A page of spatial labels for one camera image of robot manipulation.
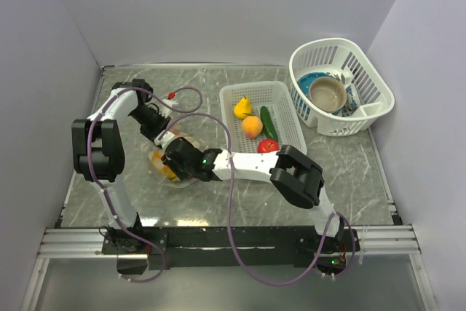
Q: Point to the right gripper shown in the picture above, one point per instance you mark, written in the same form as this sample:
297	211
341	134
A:
172	164

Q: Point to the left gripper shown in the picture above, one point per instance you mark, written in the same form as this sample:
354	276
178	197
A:
162	124

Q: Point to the orange fake peach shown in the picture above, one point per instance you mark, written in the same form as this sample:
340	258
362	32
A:
252	126

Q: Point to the yellow fake pear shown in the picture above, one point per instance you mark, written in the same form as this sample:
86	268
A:
243	108

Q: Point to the red fake apple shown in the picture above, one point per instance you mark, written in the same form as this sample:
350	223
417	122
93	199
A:
267	146

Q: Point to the green fake vegetable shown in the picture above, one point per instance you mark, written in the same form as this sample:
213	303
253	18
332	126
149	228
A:
268	126

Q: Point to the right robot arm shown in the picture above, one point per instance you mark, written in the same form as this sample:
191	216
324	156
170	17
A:
295	176

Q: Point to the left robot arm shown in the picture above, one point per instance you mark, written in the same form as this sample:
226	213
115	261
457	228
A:
98	155

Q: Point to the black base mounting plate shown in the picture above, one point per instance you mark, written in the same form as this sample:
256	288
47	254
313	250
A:
174	247

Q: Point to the flat white perforated basket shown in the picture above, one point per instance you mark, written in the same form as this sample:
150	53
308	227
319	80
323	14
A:
271	105

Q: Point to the blue plate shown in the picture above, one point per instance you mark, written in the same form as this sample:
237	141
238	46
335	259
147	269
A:
306	81

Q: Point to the beige bowl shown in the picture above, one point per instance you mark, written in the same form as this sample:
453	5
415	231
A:
328	94

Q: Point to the white oval dish basket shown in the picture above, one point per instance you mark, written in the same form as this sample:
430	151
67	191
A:
368	96

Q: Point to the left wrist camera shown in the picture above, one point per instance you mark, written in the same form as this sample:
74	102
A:
169	105

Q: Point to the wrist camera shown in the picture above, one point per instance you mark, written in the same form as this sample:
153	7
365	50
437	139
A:
169	105
164	139

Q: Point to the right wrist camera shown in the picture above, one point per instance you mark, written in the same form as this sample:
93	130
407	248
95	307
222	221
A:
164	139

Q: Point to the aluminium frame rail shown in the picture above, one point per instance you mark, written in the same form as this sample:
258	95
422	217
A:
88	243

